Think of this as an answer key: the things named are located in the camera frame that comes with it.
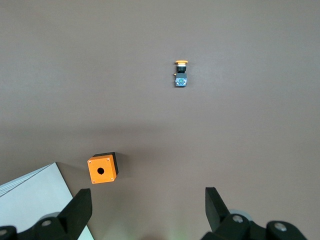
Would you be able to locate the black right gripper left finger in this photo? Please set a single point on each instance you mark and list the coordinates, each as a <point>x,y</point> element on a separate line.
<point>75,215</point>

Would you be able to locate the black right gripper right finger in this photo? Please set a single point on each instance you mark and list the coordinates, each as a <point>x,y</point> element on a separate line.
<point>217,215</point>

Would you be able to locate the white drawer cabinet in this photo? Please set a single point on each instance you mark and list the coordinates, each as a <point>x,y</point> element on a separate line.
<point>30,195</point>

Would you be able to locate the orange capped push button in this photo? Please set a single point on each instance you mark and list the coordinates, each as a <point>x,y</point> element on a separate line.
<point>180,81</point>

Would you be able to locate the orange box with hole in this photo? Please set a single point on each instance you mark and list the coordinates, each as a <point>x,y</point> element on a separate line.
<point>96,162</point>

